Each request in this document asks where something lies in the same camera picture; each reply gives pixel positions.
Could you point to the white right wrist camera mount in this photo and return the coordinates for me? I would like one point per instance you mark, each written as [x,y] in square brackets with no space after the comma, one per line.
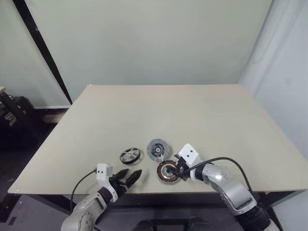
[188,152]

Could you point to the grey round motor lid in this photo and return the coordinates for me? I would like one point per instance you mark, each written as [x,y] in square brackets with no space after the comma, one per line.
[153,145]

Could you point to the motor housing with copper windings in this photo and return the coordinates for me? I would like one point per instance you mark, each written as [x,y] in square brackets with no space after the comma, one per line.
[161,172]

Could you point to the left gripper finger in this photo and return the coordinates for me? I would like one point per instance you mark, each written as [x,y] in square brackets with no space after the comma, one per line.
[123,174]
[134,176]

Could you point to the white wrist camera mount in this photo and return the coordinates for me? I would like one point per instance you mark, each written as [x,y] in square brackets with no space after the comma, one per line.
[102,173]
[188,152]

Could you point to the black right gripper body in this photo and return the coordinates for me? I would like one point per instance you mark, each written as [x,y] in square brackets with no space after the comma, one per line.
[185,173]

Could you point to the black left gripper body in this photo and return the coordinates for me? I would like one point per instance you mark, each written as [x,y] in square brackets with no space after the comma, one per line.
[118,185]

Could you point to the black equipment case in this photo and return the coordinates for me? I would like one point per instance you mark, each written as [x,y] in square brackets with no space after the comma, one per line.
[16,113]

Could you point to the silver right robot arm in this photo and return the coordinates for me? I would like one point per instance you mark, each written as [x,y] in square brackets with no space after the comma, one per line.
[231,190]

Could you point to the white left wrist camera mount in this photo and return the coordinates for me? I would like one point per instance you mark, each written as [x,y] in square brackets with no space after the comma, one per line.
[102,173]

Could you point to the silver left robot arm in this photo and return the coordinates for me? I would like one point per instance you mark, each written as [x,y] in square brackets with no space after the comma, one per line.
[84,211]

